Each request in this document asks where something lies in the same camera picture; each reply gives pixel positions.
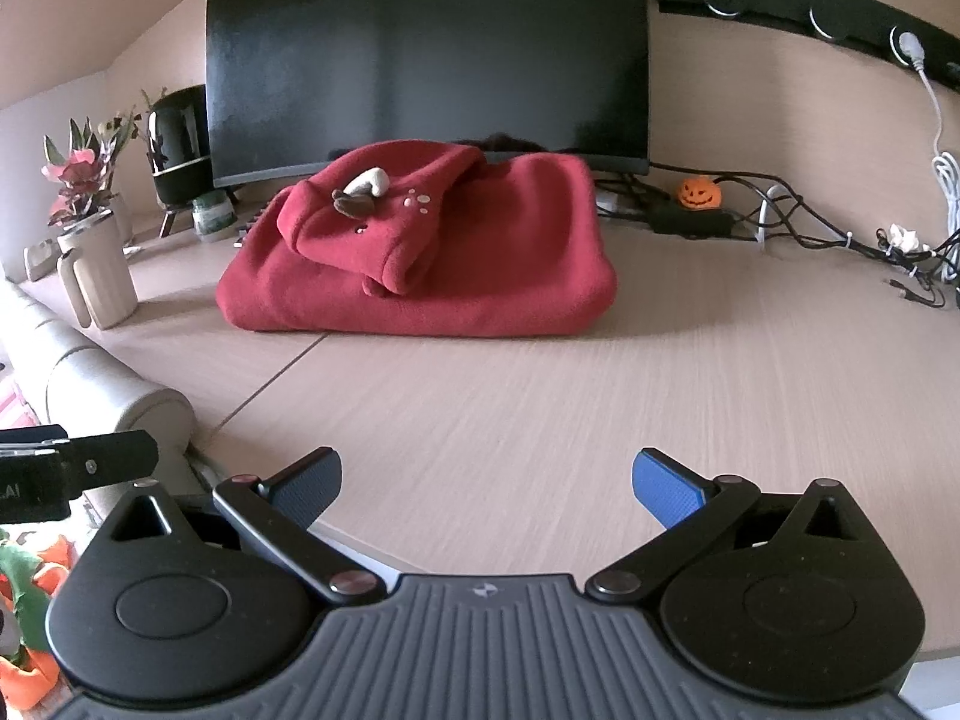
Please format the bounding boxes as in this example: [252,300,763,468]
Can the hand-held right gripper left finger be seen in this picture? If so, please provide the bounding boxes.
[96,447,383,605]

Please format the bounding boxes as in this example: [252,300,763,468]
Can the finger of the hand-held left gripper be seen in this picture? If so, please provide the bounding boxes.
[58,430,161,497]

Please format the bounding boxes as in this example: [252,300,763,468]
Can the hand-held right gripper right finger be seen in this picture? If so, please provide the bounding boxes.
[583,447,867,605]

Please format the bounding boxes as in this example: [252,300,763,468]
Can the red hoodie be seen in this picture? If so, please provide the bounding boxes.
[216,141,619,338]

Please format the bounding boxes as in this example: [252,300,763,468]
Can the orange and green toy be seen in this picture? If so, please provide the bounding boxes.
[0,527,77,712]

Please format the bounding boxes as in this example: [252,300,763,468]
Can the beige ceramic mug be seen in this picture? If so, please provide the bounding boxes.
[56,208,140,331]

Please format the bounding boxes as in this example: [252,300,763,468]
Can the green glass jar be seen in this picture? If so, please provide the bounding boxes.
[190,190,238,244]

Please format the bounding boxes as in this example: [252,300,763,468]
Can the black desk power strip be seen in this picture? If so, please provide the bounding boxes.
[649,206,737,238]

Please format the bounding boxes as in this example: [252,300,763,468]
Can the pink leaf plant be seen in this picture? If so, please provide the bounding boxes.
[41,116,121,232]

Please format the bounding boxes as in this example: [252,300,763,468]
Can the orange pumpkin figure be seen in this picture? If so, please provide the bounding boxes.
[679,176,722,211]

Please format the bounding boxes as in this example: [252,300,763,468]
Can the black round speaker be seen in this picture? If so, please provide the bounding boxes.
[145,85,214,238]

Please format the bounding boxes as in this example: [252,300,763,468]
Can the dried flower stems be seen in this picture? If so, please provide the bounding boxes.
[105,86,170,200]

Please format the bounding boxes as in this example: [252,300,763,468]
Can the black computer monitor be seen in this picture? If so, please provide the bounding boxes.
[205,0,652,190]

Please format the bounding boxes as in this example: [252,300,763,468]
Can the black cable bundle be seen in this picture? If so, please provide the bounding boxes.
[592,163,960,310]

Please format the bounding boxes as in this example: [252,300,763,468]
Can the white plug with cable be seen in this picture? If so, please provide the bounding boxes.
[896,30,960,237]

